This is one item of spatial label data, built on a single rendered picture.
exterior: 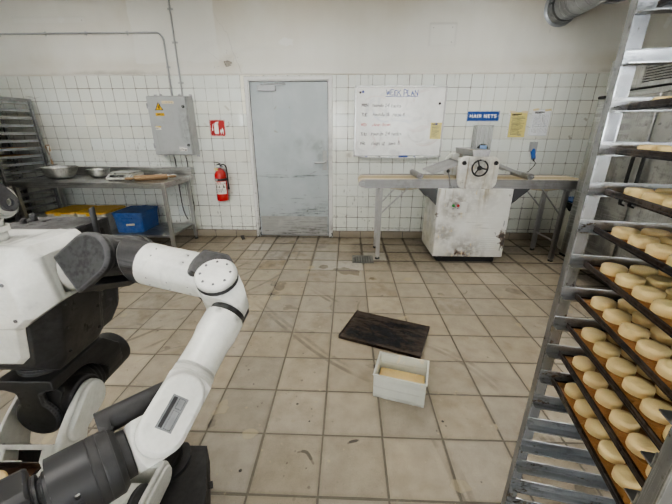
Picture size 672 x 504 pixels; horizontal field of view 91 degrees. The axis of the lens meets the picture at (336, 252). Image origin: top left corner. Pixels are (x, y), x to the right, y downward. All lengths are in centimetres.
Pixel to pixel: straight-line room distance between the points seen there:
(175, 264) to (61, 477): 36
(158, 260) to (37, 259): 23
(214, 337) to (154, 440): 17
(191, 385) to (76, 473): 15
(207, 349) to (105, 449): 17
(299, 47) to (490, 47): 226
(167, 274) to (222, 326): 18
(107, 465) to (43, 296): 43
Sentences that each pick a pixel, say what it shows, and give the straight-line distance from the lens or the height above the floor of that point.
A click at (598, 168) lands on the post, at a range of 99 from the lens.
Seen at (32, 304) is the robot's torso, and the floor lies 113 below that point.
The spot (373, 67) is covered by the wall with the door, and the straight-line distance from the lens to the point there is 461.
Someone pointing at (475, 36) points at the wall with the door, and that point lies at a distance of 488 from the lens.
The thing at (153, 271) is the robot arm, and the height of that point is 119.
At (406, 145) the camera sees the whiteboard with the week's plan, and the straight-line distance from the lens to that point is 460.
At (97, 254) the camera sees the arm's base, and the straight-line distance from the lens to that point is 80.
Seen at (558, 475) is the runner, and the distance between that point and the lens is 146.
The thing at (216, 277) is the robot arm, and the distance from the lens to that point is 64.
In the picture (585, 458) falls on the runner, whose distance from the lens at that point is 143.
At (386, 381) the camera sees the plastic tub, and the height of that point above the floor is 13.
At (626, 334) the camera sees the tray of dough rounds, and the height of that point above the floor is 105.
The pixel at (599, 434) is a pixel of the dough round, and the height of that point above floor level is 79.
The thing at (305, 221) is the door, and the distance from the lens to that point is 477.
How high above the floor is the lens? 145
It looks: 20 degrees down
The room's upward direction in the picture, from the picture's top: straight up
